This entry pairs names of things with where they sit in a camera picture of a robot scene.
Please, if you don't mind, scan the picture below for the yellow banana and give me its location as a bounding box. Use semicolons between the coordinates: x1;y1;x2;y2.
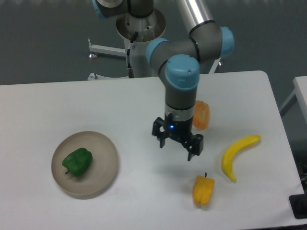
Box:
221;134;261;183

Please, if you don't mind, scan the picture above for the green bell pepper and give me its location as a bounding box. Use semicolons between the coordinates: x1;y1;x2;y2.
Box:
62;148;93;177

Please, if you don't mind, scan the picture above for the black device at edge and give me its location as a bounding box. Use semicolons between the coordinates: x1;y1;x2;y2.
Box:
289;194;307;219

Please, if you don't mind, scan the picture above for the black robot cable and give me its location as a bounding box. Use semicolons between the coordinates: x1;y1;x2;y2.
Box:
126;31;138;79

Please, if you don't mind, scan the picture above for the orange bell pepper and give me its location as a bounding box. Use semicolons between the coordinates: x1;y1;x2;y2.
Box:
192;100;210;130

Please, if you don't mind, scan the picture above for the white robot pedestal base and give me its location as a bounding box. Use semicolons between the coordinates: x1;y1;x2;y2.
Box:
89;8;226;78

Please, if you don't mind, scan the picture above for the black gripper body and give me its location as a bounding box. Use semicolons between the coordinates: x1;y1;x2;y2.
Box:
164;117;192;148

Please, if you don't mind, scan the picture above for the white side table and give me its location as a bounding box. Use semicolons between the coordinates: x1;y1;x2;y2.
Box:
279;76;307;121

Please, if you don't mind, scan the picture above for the beige round plate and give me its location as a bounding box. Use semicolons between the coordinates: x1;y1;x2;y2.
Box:
51;131;119;199

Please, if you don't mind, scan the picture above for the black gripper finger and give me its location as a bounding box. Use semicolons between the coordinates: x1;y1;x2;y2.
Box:
183;133;203;161
152;117;170;148

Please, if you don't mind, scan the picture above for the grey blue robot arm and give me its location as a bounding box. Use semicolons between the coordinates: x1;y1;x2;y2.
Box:
89;0;235;158

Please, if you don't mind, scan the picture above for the yellow bell pepper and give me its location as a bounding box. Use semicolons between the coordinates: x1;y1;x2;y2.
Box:
192;172;215;207

